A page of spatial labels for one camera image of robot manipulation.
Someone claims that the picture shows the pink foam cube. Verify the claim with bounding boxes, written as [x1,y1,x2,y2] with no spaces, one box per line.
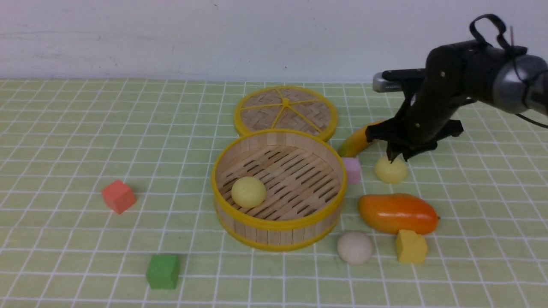
[341,157,361,185]

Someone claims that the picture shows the yellow plastic banana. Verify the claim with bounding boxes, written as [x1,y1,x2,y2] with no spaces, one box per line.
[337,120,383,157]

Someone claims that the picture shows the green checked tablecloth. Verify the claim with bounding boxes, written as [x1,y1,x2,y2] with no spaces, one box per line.
[0,79,548,308]

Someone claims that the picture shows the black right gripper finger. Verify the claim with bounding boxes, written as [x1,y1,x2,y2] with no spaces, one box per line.
[386,142,403,163]
[402,142,437,162]

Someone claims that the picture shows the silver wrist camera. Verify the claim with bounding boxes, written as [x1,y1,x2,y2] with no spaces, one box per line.
[372,70,415,93]

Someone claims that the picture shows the orange plastic mango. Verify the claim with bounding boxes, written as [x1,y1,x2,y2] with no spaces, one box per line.
[357,193,440,234]

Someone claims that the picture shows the green foam cube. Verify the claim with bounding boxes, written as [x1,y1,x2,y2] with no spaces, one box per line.
[146,254,180,289]

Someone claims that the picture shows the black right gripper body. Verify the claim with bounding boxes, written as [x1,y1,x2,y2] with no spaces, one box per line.
[366,43,475,146]

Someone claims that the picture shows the white bun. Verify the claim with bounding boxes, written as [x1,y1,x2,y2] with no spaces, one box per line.
[337,231,373,265]

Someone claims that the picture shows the pale yellow bun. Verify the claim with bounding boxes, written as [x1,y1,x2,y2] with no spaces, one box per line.
[231,177,267,208]

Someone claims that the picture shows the woven bamboo steamer lid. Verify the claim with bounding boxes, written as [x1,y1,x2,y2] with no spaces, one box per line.
[233,86,338,142]

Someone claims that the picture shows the red foam cube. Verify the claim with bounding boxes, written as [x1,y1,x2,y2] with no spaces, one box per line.
[101,179,137,214]

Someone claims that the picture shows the light yellow bun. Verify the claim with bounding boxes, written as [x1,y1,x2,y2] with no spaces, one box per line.
[374,156,408,184]

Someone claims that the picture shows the bamboo steamer tray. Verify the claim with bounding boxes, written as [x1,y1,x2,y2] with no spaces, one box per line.
[211,129,348,252]

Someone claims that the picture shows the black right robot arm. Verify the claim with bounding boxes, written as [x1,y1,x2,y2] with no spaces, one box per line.
[364,14,548,161]

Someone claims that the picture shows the yellow foam cube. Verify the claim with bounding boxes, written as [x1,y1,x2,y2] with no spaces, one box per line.
[395,230,428,264]

